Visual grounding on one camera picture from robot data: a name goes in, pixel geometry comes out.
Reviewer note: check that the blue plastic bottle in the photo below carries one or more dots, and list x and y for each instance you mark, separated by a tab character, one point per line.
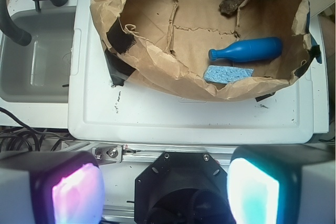
249	50

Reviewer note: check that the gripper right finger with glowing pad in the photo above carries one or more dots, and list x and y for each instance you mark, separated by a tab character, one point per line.
288	183

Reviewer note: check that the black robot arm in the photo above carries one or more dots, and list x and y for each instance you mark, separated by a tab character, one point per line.
182	188

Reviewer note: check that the white plastic bin lid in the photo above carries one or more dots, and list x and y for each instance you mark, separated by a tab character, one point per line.
98	110

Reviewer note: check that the aluminium frame rail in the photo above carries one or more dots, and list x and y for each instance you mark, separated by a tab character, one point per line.
112	153

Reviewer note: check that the brown rock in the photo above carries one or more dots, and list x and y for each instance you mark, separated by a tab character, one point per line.
228	7

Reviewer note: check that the brown paper bag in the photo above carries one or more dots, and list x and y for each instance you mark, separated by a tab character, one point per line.
164	44

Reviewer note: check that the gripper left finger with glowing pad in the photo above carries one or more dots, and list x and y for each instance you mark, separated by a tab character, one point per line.
51	187

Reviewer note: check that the grey sink basin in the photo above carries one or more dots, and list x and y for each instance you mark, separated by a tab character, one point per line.
39	72

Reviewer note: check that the blue sponge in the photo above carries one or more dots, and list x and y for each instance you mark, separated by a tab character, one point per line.
226	74

